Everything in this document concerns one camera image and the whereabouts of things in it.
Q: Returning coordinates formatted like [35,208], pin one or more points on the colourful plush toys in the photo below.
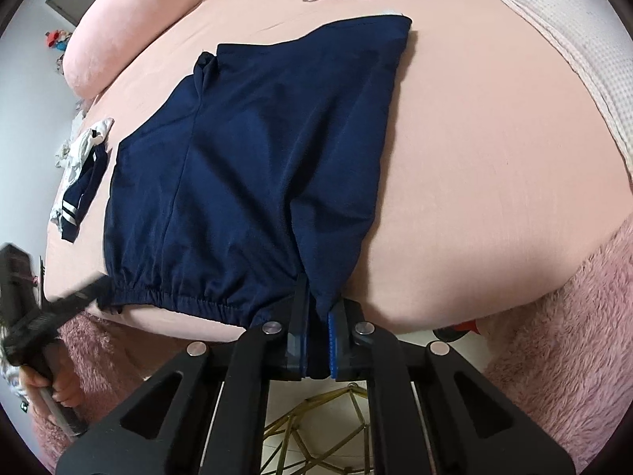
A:
[57,39]

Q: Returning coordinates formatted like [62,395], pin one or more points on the white waffle blanket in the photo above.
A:
[568,34]

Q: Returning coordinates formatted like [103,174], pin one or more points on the pink fluffy blanket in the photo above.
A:
[568,331]

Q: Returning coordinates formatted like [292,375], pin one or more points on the red black object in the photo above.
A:
[460,330]

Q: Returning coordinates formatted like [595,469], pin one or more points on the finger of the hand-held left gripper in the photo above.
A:
[81,297]

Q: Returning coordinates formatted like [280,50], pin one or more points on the long pink pillow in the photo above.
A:
[123,24]

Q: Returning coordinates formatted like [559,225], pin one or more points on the bed with pink sheet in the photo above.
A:
[494,158]

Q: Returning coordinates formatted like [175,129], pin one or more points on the navy white striped garment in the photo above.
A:
[81,193]

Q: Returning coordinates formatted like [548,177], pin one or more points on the person's left hand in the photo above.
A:
[67,386]

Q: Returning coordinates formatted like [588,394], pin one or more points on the navy blue shorts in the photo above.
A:
[257,158]

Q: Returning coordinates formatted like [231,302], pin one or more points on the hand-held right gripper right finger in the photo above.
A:
[336,341]

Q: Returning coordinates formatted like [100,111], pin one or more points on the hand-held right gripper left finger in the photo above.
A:
[296,329]

